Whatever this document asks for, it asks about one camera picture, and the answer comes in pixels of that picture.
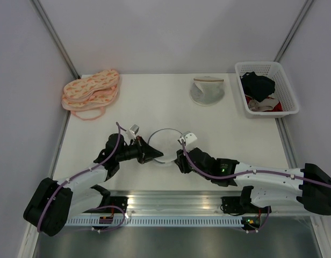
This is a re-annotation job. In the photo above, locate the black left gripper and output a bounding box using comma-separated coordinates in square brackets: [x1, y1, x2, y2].
[117, 135, 163, 164]

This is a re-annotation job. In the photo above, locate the blue-zipper white mesh laundry bag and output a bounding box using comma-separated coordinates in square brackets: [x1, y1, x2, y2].
[147, 128, 182, 166]

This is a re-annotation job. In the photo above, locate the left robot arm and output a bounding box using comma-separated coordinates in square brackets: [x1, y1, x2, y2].
[23, 133, 163, 237]

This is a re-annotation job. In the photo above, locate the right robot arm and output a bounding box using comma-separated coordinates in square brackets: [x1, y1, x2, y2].
[175, 148, 331, 216]

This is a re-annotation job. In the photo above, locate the beige-trim mesh laundry bag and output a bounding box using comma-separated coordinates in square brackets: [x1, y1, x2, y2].
[190, 76, 225, 106]

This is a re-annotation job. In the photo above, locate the pink patterned laundry bag stack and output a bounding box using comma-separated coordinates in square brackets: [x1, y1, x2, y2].
[61, 69, 120, 121]

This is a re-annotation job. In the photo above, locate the beige bra in basket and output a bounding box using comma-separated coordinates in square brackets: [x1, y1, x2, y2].
[248, 98, 279, 112]

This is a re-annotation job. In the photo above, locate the red garment in basket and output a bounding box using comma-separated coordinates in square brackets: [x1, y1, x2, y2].
[245, 95, 283, 112]

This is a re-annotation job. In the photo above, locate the black garment in basket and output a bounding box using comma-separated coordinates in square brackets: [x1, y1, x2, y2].
[240, 72, 275, 102]

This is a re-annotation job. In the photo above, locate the white plastic basket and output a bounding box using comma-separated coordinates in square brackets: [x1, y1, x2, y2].
[235, 61, 299, 118]

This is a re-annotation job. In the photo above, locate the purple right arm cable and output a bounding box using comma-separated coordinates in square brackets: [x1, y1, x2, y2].
[180, 141, 331, 233]

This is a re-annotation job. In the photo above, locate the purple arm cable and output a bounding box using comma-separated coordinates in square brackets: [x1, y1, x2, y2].
[36, 122, 128, 237]
[180, 141, 331, 233]

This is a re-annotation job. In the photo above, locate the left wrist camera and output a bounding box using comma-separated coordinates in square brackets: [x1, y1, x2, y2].
[126, 124, 139, 140]

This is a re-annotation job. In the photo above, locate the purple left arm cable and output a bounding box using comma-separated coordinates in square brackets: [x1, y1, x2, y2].
[36, 122, 128, 237]

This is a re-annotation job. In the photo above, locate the aluminium rail table edge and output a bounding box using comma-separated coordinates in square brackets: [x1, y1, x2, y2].
[79, 190, 324, 216]

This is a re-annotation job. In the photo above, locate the white slotted cable duct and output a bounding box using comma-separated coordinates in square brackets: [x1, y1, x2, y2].
[65, 214, 243, 227]

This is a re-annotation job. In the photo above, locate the left aluminium corner post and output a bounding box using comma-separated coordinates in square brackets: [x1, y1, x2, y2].
[30, 0, 81, 79]

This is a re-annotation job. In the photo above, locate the aluminium corner post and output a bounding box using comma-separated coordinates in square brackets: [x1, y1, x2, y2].
[274, 0, 316, 62]
[30, 0, 81, 79]

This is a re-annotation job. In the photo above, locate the right aluminium corner post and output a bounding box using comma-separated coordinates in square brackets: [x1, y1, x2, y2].
[274, 0, 316, 62]

